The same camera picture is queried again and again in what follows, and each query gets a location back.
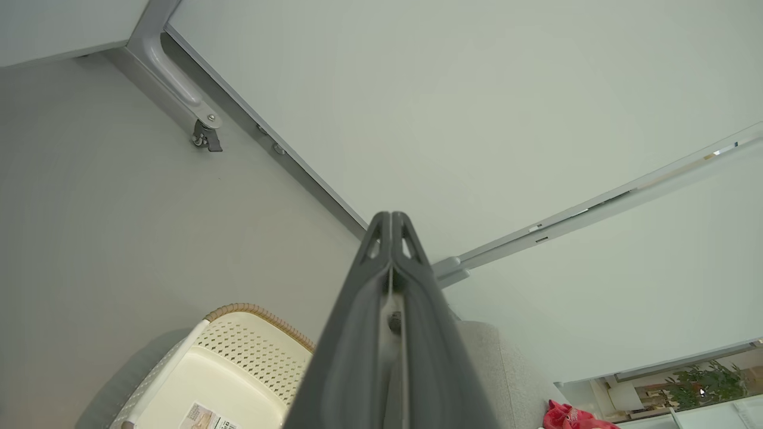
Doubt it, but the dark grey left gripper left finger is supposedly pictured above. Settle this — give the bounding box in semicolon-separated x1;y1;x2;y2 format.
283;211;395;429

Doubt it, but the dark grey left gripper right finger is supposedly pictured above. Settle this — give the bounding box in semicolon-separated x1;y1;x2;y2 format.
390;211;503;429

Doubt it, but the red cloth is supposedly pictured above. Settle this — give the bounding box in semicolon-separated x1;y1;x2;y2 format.
541;399;621;429

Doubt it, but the light grey fabric sofa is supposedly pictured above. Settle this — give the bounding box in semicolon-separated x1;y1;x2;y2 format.
454;321;567;429

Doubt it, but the cream perforated laundry basket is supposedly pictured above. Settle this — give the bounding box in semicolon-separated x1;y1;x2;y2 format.
110;303;317;429

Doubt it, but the printed paper basket label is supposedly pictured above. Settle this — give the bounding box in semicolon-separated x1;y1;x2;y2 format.
179;402;240;429

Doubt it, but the dark grey caster wheel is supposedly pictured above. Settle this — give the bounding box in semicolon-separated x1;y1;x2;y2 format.
191;119;224;153

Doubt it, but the green potted plant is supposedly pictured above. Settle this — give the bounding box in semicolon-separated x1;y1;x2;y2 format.
660;360;749;412

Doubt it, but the grey metal partition rail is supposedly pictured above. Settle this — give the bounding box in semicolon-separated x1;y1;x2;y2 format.
432;122;763;290

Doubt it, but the grey partition foot bracket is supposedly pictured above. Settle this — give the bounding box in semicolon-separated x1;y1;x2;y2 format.
122;0;224;130

